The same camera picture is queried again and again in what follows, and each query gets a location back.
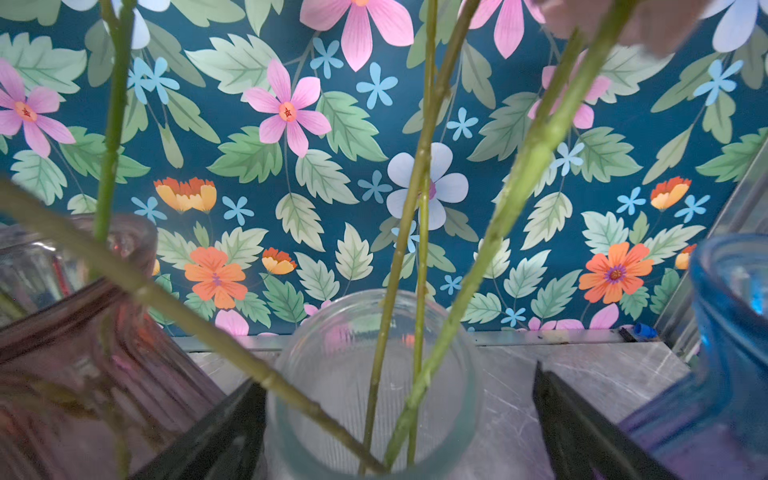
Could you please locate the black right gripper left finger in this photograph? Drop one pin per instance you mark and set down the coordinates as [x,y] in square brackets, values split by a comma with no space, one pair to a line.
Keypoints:
[226,444]

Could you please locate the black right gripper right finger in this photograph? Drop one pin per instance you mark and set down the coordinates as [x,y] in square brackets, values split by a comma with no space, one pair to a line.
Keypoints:
[580,442]

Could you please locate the purple ribbed glass vase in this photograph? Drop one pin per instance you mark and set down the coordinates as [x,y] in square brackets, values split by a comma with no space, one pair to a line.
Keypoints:
[712,424]

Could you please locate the dark pink ribbed glass vase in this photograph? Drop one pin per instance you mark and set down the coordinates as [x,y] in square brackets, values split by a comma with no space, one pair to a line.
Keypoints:
[92,387]

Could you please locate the pink double carnation stem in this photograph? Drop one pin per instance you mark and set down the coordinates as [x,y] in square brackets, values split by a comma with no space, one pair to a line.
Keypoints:
[592,28]

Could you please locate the pink rose stem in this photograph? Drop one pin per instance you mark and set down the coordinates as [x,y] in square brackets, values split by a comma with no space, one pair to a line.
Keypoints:
[120,21]

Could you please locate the cream white rose stem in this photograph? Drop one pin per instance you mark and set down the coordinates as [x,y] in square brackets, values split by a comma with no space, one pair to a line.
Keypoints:
[442,87]

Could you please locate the red rose stem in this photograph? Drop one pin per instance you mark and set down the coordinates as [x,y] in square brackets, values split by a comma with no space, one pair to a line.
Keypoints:
[430,106]

